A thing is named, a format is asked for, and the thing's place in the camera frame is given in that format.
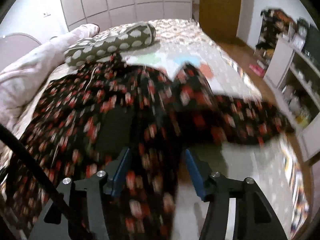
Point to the black floral zip-up garment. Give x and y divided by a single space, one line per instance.
83 120

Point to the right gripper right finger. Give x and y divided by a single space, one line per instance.
237 209

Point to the olive pillow with white dots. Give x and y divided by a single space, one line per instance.
125 37

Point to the cluttered white shelf unit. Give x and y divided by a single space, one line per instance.
288 59

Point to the patterned quilted bedspread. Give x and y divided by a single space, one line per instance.
25 188

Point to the white panelled wardrobe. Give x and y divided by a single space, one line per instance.
112 13

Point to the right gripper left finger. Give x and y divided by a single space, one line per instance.
91 201

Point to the pink floral folded comforter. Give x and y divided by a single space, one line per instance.
21 80

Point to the grey curved headboard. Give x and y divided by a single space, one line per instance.
14 46

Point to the brown wooden door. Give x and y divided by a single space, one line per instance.
219 19

